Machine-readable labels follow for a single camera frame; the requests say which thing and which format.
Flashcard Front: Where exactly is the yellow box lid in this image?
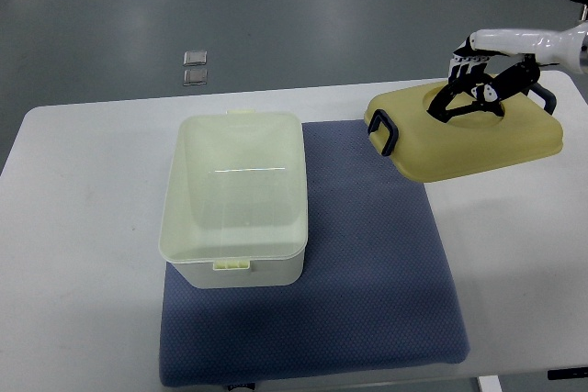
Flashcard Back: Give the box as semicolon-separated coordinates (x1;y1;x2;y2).
364;81;563;183

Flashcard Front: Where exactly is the white storage box base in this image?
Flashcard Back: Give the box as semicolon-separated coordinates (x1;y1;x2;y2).
159;112;309;289

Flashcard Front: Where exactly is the black bracket under table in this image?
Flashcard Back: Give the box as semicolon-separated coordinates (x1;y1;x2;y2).
547;366;588;381

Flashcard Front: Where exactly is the blue padded mat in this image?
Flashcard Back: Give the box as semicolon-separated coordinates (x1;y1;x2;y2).
160;120;469;387

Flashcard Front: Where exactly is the upper metal floor plate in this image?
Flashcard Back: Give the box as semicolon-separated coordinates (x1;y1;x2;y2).
183;50;208;66

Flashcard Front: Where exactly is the lower metal floor plate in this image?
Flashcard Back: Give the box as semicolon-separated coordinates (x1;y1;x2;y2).
183;68;208;86

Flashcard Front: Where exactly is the metal floor plate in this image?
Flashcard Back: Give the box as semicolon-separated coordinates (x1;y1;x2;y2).
183;50;208;66
183;68;208;86

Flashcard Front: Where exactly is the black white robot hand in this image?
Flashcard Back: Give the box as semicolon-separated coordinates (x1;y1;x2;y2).
427;23;587;123

